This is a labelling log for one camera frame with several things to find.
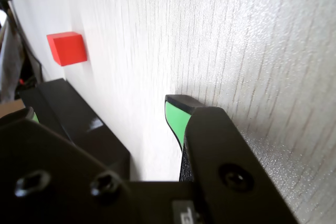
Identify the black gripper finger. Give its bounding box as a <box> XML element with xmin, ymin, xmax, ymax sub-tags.
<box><xmin>0</xmin><ymin>105</ymin><xmax>131</xmax><ymax>224</ymax></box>

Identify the red cube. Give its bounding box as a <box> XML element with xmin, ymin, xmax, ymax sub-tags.
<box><xmin>46</xmin><ymin>31</ymin><xmax>88</xmax><ymax>67</ymax></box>

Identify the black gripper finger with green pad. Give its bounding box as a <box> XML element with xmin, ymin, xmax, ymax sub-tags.
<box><xmin>164</xmin><ymin>94</ymin><xmax>300</xmax><ymax>224</ymax></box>

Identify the black open box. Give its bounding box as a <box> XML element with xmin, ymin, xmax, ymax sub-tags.
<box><xmin>36</xmin><ymin>78</ymin><xmax>131</xmax><ymax>182</ymax></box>

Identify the black box tray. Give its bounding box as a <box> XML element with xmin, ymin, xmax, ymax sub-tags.
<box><xmin>20</xmin><ymin>84</ymin><xmax>77</xmax><ymax>146</ymax></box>

